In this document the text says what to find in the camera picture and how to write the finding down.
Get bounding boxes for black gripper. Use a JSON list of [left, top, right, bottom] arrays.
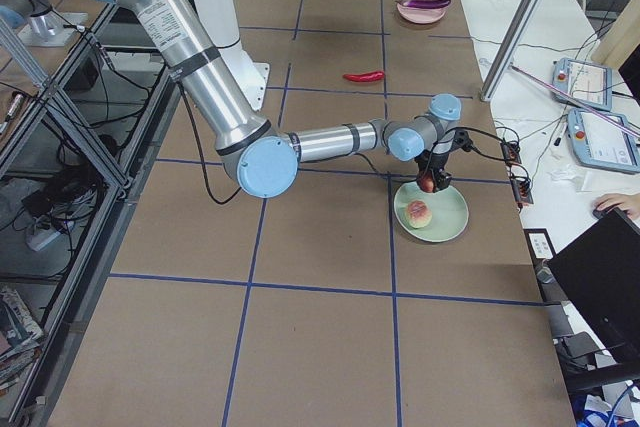
[[414, 150, 452, 192]]

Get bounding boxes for red yellow pomegranate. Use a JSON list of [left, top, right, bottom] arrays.
[[416, 173, 436, 193]]

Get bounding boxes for peach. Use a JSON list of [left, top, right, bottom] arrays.
[[404, 200, 432, 229]]

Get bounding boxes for purple eggplant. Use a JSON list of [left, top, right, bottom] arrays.
[[396, 0, 451, 10]]

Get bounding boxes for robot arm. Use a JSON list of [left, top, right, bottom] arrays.
[[105, 0, 461, 198]]

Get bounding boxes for green plate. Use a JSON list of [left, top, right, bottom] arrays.
[[393, 182, 469, 243]]

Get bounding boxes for red chili pepper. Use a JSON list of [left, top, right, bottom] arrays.
[[342, 70, 386, 84]]

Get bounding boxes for lower teach pendant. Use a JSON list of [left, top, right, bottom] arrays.
[[567, 108, 639, 174]]

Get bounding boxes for teach pendant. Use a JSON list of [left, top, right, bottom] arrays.
[[552, 57, 613, 112], [567, 108, 639, 174]]

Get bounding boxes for pink plate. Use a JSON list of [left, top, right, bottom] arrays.
[[396, 3, 450, 24]]

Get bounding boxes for upper teach pendant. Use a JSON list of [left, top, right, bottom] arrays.
[[552, 57, 613, 112]]

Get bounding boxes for black laptop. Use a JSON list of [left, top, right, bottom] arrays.
[[548, 208, 639, 363]]

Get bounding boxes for reach grabber tool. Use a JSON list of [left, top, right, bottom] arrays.
[[508, 63, 639, 140]]

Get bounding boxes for seated person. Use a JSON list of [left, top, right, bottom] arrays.
[[594, 193, 640, 220]]

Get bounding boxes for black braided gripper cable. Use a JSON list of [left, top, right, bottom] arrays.
[[449, 126, 521, 193]]

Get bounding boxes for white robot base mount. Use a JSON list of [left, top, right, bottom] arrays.
[[234, 46, 271, 111]]

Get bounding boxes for aluminium frame post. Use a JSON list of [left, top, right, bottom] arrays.
[[480, 0, 541, 102]]

